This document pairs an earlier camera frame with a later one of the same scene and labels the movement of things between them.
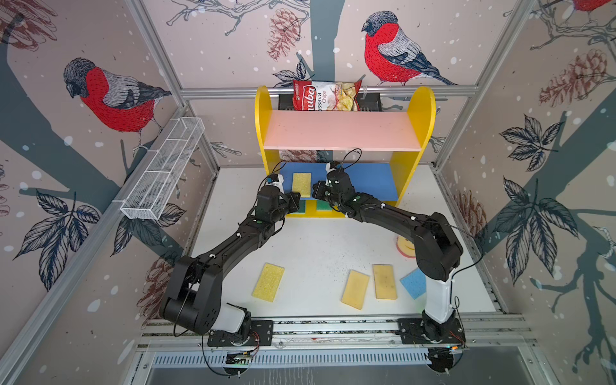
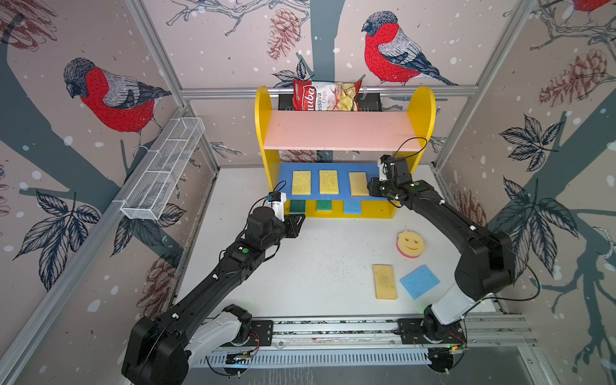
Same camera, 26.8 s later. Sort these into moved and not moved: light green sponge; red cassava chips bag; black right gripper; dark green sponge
Moved: black right gripper
Not moved: dark green sponge; light green sponge; red cassava chips bag
